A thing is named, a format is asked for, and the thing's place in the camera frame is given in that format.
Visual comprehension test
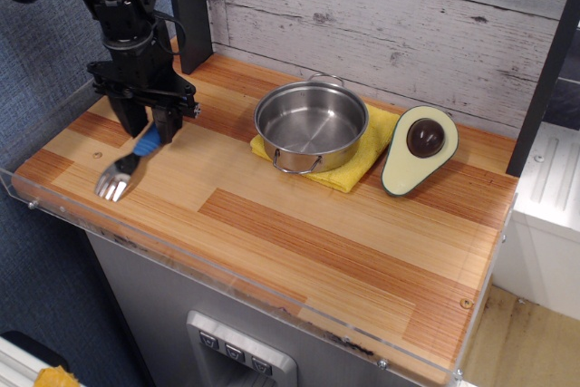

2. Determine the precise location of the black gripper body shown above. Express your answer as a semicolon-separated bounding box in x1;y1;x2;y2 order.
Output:
87;39;200;118

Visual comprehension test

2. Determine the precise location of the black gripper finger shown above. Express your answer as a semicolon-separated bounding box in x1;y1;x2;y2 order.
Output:
152;105;183;144
109;97;149;138

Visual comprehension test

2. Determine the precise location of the blue handled metal fork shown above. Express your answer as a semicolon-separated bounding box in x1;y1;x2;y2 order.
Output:
94;124;161;202

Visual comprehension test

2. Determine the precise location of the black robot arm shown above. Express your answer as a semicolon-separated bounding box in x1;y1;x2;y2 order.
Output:
12;0;200;144

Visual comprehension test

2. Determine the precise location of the clear acrylic table guard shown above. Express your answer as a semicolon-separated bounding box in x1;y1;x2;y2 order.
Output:
0;17;520;382

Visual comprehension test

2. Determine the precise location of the small stainless steel pot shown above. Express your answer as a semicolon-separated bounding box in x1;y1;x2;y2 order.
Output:
254;73;370;175

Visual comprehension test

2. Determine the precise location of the grey toy fridge cabinet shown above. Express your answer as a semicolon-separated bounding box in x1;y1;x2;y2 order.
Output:
88;234;413;386

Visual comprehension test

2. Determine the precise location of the yellow folded cloth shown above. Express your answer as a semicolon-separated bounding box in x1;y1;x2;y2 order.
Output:
250;104;400;193

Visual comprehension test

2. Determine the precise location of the silver dispenser button panel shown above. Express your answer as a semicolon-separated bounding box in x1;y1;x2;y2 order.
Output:
186;310;298;386

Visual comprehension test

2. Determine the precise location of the toy avocado half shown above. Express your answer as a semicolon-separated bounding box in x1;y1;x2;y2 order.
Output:
382;106;459;197

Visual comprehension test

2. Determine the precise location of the yellow object at corner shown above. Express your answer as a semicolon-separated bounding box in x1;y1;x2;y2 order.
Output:
33;366;82;387

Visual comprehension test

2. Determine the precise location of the white side counter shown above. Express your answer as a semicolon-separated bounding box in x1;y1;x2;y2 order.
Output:
492;122;579;319

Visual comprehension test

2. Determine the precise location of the black right vertical post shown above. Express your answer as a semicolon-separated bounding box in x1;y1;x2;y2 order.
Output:
506;0;579;177

